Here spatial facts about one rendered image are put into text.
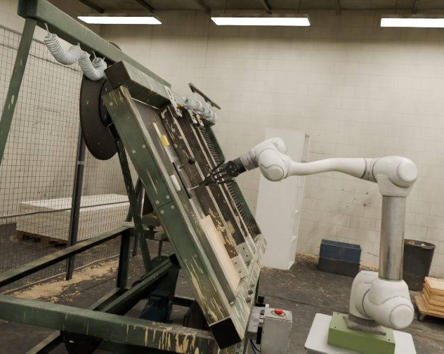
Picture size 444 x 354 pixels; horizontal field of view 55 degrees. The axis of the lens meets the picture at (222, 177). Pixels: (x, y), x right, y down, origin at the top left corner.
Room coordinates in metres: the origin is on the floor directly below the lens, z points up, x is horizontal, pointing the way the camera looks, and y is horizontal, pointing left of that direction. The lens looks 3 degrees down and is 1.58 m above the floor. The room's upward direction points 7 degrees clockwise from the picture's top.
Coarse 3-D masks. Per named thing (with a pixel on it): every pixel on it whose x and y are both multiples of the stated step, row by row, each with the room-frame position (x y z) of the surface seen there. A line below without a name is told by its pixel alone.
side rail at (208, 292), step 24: (120, 96) 1.87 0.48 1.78; (120, 120) 1.87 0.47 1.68; (144, 144) 1.85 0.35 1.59; (144, 168) 1.85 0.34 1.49; (168, 192) 1.83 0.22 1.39; (168, 216) 1.83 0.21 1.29; (192, 240) 1.81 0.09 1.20; (192, 264) 1.81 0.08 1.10; (192, 288) 1.80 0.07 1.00; (216, 288) 1.79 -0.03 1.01; (216, 312) 1.79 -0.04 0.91
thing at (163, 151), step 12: (156, 132) 2.10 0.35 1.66; (156, 144) 2.09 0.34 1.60; (168, 156) 2.09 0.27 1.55; (168, 168) 2.08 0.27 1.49; (180, 192) 2.07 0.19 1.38; (192, 204) 2.09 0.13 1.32; (204, 228) 2.09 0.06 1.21; (204, 240) 2.05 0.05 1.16; (216, 252) 2.09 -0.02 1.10; (216, 264) 2.04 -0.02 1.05; (228, 288) 2.03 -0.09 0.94; (228, 300) 2.03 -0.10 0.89
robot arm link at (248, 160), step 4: (244, 152) 2.00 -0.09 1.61; (248, 152) 1.98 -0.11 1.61; (244, 156) 1.97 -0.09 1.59; (248, 156) 1.97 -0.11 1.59; (252, 156) 1.96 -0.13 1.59; (244, 160) 1.97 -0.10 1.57; (248, 160) 1.97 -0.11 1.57; (252, 160) 1.96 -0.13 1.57; (244, 164) 1.97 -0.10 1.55; (248, 164) 1.96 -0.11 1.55; (252, 164) 1.97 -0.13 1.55; (256, 164) 1.97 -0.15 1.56; (248, 168) 1.97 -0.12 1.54; (252, 168) 1.98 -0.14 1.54
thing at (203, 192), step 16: (192, 96) 2.50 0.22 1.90; (160, 112) 2.47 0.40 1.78; (176, 112) 2.44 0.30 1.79; (176, 128) 2.46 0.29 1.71; (176, 144) 2.45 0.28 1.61; (192, 176) 2.44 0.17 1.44; (208, 192) 2.42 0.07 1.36; (208, 208) 2.42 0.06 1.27; (224, 224) 2.41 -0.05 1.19; (240, 256) 2.42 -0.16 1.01; (240, 272) 2.39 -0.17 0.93
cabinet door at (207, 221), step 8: (208, 216) 2.37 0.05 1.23; (208, 224) 2.29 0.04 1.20; (208, 232) 2.21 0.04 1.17; (216, 232) 2.38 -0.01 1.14; (216, 240) 2.31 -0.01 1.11; (216, 248) 2.23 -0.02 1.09; (224, 248) 2.38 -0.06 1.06; (224, 256) 2.30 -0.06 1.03; (224, 264) 2.22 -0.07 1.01; (232, 264) 2.37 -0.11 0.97; (232, 272) 2.30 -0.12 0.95; (232, 280) 2.20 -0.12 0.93
